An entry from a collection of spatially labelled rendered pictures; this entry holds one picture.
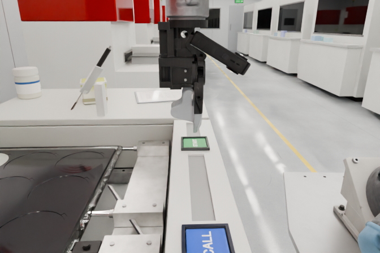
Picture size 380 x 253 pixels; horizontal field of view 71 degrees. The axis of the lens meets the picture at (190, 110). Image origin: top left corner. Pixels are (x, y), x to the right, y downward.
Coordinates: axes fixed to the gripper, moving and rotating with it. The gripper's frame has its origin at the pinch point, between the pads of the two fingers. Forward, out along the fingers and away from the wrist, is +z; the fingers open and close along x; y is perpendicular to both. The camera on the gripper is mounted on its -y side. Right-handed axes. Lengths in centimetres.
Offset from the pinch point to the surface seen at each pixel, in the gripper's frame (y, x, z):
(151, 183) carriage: 9.6, 1.6, 12.0
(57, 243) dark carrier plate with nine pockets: 20.8, 19.0, 10.0
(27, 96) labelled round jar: 53, -34, 2
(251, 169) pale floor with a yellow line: -57, -152, 100
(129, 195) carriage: 13.6, 5.5, 12.0
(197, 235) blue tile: 1.7, 24.9, 3.6
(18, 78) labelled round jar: 54, -34, -3
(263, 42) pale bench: -257, -802, 34
